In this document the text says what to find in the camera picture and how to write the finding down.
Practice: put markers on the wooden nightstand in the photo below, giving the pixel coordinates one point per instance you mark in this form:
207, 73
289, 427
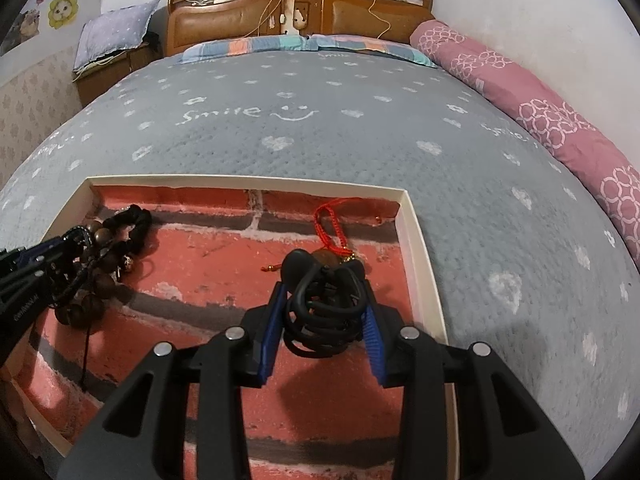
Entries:
110, 72

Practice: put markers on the grey cats sticker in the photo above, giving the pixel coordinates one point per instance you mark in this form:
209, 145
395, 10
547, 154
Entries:
20, 30

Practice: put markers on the black scrunchie with charm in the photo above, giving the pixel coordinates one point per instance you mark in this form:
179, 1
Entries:
137, 220

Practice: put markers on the sunflower cat face sticker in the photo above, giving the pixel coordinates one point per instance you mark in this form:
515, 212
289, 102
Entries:
63, 10

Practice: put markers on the brick-lined jewelry tray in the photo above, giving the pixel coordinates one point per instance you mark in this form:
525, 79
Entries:
200, 265

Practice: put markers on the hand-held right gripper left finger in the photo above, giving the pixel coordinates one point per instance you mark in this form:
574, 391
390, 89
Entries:
272, 332

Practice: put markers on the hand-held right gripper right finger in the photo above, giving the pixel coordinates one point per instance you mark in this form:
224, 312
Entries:
375, 347

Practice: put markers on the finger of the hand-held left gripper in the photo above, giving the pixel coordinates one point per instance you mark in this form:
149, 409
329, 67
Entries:
50, 280
45, 250

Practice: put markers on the striped pillow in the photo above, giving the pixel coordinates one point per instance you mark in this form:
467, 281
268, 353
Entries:
240, 47
370, 47

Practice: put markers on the purple dotted pillow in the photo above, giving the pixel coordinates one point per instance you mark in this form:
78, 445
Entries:
115, 32

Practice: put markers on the wooden bed headboard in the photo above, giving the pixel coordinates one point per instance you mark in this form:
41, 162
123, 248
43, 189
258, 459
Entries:
240, 20

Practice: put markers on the black hair claw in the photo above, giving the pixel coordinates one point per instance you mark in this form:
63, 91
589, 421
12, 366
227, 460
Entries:
300, 266

